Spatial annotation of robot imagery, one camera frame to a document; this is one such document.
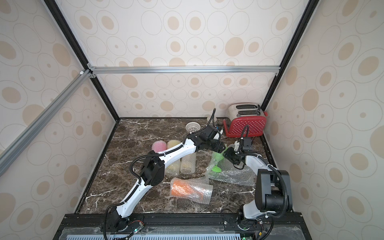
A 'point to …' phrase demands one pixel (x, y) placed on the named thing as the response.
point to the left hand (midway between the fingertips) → (227, 146)
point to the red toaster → (240, 114)
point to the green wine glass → (217, 158)
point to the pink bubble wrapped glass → (158, 146)
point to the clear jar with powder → (209, 116)
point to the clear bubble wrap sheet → (229, 172)
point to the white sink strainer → (192, 127)
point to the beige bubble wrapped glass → (188, 164)
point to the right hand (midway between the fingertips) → (230, 154)
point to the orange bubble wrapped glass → (193, 189)
